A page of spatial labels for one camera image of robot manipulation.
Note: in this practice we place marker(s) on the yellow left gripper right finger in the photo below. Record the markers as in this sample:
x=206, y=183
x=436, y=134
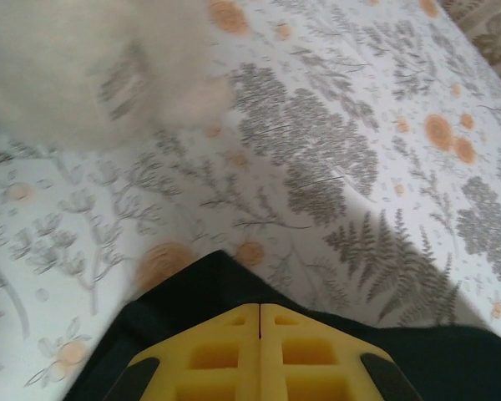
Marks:
x=309, y=359

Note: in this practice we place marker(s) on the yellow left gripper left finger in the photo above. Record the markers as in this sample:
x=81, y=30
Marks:
x=217, y=359

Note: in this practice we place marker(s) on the black t-shirt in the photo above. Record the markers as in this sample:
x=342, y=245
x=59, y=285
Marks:
x=209, y=288

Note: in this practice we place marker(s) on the white plush toy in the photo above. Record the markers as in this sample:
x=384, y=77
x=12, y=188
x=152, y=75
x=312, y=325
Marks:
x=67, y=62

